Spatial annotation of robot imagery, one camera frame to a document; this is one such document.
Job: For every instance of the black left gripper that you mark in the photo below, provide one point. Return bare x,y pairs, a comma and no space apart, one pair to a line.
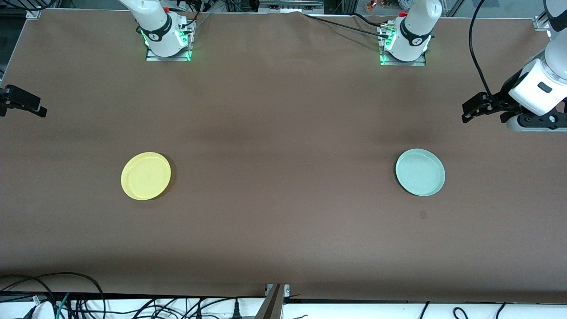
505,94

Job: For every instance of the colourful background objects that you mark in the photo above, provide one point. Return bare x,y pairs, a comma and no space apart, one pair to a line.
376,5

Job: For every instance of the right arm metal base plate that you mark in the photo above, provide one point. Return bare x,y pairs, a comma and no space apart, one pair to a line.
177,58

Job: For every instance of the brown table cover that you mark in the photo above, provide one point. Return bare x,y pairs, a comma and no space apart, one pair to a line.
283,230

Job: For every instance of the pale green plate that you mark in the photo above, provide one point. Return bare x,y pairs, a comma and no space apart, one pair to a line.
420,173

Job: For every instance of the black plug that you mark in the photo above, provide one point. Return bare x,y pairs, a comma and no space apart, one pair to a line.
237,310

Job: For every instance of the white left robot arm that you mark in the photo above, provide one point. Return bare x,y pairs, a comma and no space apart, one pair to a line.
416,26

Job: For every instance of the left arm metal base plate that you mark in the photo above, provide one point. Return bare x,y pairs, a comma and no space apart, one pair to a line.
418,63

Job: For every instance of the aluminium frame rail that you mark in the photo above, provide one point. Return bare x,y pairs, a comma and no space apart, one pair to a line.
288,6

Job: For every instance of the yellow plate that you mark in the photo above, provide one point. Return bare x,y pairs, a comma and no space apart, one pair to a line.
146,176

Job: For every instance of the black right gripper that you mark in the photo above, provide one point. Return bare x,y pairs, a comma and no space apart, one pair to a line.
17,98

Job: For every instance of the aluminium profile post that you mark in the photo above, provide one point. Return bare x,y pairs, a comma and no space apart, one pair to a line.
272,305

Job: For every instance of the aluminium corner bracket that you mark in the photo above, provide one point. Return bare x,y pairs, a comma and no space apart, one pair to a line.
33,14
541,24

